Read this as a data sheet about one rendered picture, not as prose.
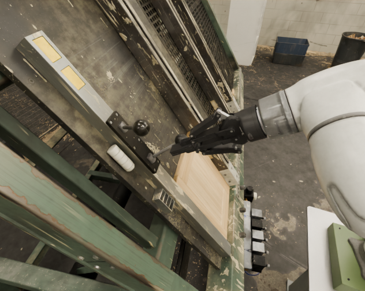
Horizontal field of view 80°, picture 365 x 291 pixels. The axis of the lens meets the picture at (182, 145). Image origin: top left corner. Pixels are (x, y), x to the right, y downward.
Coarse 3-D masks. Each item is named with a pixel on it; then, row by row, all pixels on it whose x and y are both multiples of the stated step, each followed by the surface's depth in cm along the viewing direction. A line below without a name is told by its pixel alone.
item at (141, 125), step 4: (140, 120) 47; (144, 120) 47; (120, 124) 54; (124, 124) 55; (136, 124) 46; (140, 124) 46; (144, 124) 46; (148, 124) 47; (120, 128) 55; (124, 128) 54; (128, 128) 52; (132, 128) 50; (136, 128) 46; (140, 128) 46; (144, 128) 46; (148, 128) 47; (124, 132) 55; (136, 132) 46; (140, 132) 46; (144, 132) 46; (148, 132) 47; (140, 136) 47
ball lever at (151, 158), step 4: (176, 136) 59; (180, 136) 58; (184, 136) 58; (176, 140) 58; (180, 140) 57; (172, 144) 60; (164, 148) 60; (168, 148) 60; (160, 152) 60; (148, 156) 60; (152, 156) 61; (156, 156) 61; (148, 160) 61; (152, 160) 61
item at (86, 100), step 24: (24, 48) 43; (48, 72) 46; (72, 96) 49; (96, 96) 53; (96, 120) 53; (120, 144) 57; (144, 168) 61; (168, 192) 67; (192, 216) 73; (216, 240) 82
